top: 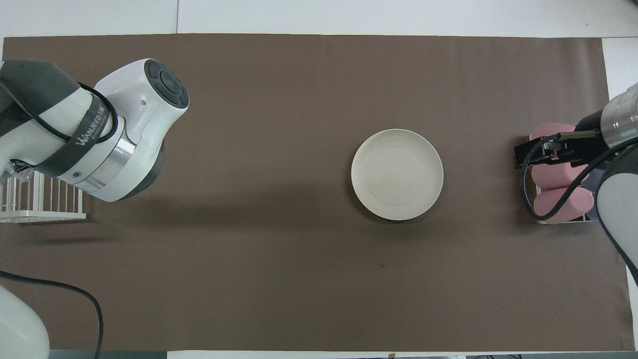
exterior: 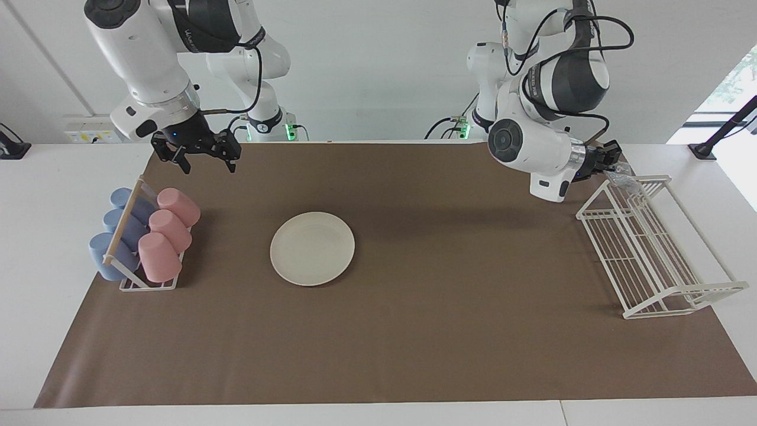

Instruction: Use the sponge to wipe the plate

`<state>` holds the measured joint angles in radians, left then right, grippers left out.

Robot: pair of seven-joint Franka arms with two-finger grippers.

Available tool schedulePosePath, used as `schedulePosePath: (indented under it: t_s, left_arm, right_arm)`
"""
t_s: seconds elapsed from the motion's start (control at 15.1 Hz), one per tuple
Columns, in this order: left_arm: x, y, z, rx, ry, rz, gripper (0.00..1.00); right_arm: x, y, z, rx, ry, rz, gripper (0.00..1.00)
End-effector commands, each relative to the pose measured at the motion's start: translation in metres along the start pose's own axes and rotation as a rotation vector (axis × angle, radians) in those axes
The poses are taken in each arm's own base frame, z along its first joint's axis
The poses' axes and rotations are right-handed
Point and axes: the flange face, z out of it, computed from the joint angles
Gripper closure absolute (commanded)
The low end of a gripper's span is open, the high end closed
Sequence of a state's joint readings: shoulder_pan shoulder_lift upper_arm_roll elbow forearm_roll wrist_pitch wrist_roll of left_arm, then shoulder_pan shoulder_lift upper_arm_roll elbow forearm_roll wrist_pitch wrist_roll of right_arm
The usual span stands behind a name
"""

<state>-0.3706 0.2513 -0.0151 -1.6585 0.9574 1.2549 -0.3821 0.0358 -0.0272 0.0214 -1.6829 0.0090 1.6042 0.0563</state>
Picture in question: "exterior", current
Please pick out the silver mesh sponge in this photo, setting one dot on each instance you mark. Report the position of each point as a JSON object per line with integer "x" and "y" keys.
{"x": 626, "y": 177}

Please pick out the white cup holder rack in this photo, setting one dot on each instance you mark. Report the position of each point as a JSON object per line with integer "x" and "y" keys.
{"x": 123, "y": 228}

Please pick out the pink plastic cup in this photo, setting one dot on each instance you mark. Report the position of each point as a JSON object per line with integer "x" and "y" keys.
{"x": 179, "y": 205}
{"x": 158, "y": 257}
{"x": 171, "y": 229}

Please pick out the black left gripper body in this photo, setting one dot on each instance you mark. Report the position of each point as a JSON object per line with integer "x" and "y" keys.
{"x": 594, "y": 163}

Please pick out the brown table mat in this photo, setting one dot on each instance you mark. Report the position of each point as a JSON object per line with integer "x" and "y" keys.
{"x": 449, "y": 343}

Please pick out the blue plastic cup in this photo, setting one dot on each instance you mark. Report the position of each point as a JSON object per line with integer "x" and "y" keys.
{"x": 99, "y": 254}
{"x": 135, "y": 229}
{"x": 142, "y": 207}

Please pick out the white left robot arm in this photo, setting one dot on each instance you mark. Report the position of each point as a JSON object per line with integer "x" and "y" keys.
{"x": 532, "y": 142}

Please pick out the cream round plate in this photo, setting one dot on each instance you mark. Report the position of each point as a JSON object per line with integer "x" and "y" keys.
{"x": 312, "y": 248}

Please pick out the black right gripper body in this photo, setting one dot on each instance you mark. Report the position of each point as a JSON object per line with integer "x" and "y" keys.
{"x": 192, "y": 137}

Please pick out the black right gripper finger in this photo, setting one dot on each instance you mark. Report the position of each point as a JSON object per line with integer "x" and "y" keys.
{"x": 177, "y": 158}
{"x": 232, "y": 151}

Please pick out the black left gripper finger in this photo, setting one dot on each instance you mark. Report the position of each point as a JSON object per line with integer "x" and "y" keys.
{"x": 612, "y": 151}
{"x": 608, "y": 167}

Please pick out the white wall power outlet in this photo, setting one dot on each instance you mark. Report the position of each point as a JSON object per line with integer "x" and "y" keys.
{"x": 89, "y": 135}

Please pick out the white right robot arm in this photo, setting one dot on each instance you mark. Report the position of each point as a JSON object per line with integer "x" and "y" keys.
{"x": 148, "y": 53}

